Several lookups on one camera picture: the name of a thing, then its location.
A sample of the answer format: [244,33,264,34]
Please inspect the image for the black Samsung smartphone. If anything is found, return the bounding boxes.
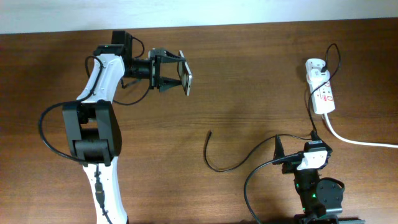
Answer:
[177,61,193,96]

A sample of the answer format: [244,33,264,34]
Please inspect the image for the black charging cable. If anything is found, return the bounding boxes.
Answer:
[203,43,341,173]

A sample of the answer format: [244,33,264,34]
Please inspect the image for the white USB charger plug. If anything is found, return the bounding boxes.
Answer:
[307,68,330,84]

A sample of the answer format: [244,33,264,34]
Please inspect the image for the white power strip cord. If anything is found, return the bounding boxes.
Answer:
[322,113,398,149]

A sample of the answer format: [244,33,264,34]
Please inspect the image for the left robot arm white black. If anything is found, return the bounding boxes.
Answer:
[62,30,192,223]

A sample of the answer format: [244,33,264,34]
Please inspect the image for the white power strip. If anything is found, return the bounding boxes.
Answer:
[305,58,335,114]

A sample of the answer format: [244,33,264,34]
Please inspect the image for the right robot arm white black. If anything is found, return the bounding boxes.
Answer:
[273,131,366,224]

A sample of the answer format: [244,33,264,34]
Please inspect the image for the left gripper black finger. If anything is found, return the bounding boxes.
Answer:
[159,77,182,92]
[160,50,183,63]

